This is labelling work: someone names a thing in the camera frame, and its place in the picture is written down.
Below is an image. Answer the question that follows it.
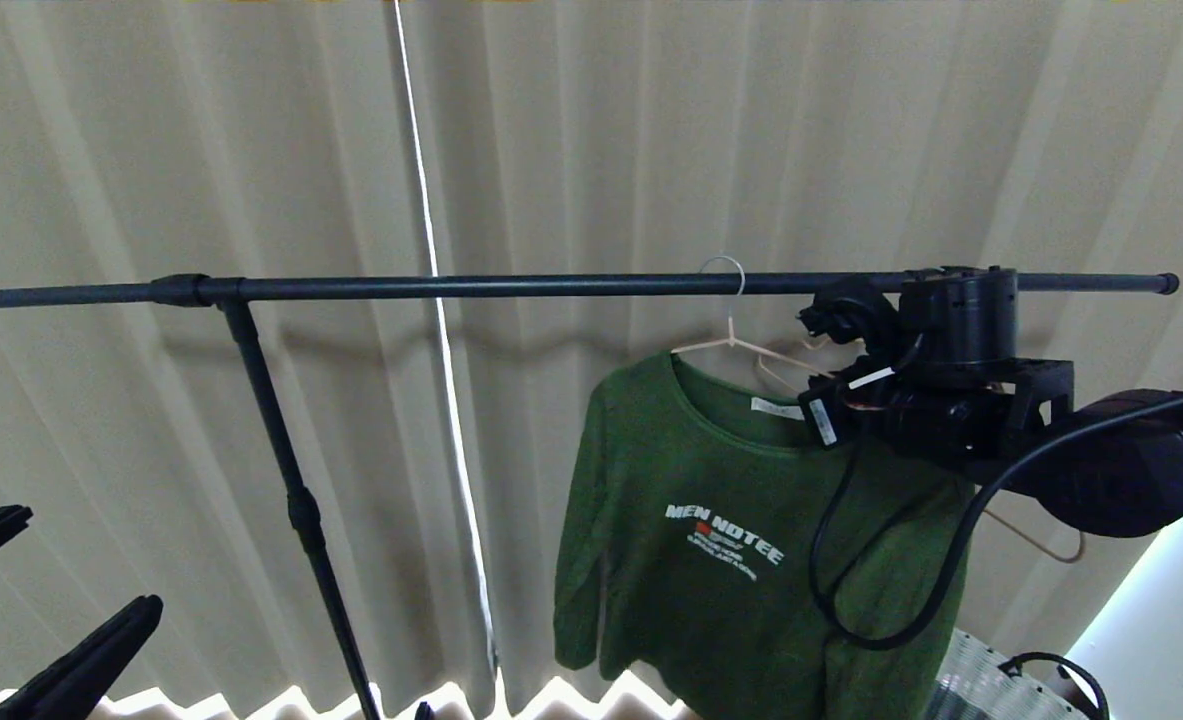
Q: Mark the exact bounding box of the white laundry basket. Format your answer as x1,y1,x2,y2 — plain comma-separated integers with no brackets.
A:
926,628,1112,720

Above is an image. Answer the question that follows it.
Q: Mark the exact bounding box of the beige curtain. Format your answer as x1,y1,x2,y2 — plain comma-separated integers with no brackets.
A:
0,0,1183,716

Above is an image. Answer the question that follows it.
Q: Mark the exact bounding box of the pink clothes hanger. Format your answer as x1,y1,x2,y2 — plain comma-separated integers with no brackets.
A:
756,335,1087,564
671,255,837,379

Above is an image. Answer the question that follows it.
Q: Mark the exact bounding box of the black clothes rack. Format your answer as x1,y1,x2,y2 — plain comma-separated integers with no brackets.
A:
0,268,1180,720

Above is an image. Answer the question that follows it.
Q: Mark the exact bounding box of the green long-sleeved shirt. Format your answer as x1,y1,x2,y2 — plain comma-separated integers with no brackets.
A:
553,350,977,720

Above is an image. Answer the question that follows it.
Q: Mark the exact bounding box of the black cable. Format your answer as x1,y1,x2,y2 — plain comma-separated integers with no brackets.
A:
808,385,1183,653

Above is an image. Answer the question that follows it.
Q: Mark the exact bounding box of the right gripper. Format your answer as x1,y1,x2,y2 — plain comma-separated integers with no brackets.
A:
801,383,954,456

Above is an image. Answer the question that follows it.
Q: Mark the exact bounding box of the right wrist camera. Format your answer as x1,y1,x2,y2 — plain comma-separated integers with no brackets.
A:
798,278,902,349

